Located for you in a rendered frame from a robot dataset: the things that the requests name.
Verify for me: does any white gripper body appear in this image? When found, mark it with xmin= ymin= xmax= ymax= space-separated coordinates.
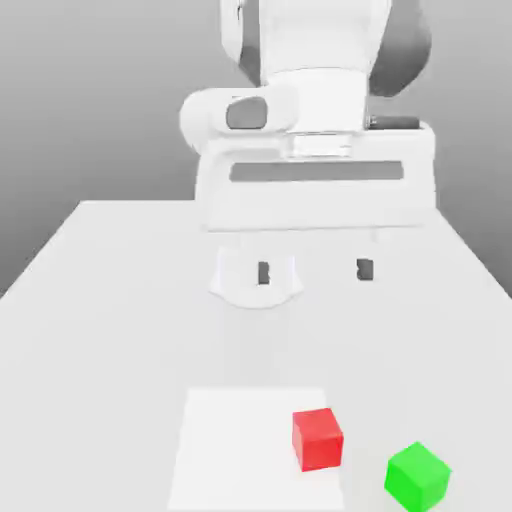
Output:
xmin=194 ymin=122 xmax=438 ymax=234

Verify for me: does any small red cube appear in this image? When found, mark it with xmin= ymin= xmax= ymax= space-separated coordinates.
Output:
xmin=291 ymin=407 xmax=345 ymax=474

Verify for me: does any small green cube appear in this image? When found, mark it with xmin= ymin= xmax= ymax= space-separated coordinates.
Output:
xmin=383 ymin=440 xmax=454 ymax=512

